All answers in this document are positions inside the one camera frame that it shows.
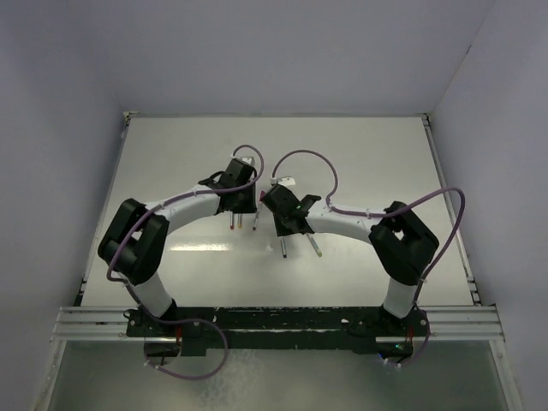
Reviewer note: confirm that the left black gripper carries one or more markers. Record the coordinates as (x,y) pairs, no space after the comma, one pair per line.
(249,207)

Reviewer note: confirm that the aluminium frame rail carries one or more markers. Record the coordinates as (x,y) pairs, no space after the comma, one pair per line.
(279,295)

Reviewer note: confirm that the magenta-end white pen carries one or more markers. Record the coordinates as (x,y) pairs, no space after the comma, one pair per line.
(255,220)

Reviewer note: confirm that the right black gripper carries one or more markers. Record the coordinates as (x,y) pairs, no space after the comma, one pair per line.
(282,229)

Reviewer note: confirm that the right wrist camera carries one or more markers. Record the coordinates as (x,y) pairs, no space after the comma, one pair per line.
(286,181)

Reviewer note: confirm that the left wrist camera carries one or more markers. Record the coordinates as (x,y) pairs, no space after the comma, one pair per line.
(250,160)

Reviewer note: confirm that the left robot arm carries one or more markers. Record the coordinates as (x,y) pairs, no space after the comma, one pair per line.
(134,242)

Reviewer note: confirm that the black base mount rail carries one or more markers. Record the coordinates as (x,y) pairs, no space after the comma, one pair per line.
(360,330)

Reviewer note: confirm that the green-end white pen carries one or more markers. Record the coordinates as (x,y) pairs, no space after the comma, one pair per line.
(314,245)

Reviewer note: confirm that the blue-end white pen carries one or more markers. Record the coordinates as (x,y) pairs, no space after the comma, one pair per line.
(283,247)

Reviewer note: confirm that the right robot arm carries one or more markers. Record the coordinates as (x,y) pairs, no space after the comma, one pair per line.
(404,245)

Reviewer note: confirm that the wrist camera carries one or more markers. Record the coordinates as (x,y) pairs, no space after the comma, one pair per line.
(250,160)
(286,181)

